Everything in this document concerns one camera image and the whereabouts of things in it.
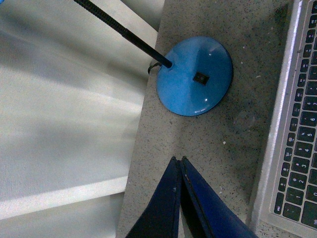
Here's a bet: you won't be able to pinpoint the black lamp power cable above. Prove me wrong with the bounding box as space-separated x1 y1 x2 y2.
147 62 161 74

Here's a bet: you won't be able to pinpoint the blue desk lamp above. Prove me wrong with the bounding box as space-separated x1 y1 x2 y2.
77 0 233 117

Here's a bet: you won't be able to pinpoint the silver grey laptop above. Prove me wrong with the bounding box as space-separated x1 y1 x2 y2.
249 0 317 238

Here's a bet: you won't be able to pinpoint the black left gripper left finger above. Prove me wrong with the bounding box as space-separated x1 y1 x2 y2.
126 157 182 238

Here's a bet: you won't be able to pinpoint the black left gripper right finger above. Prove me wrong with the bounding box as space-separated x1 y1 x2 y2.
180 157 256 238

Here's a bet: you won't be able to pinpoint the white vertical blinds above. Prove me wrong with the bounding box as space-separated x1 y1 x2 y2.
0 0 152 238

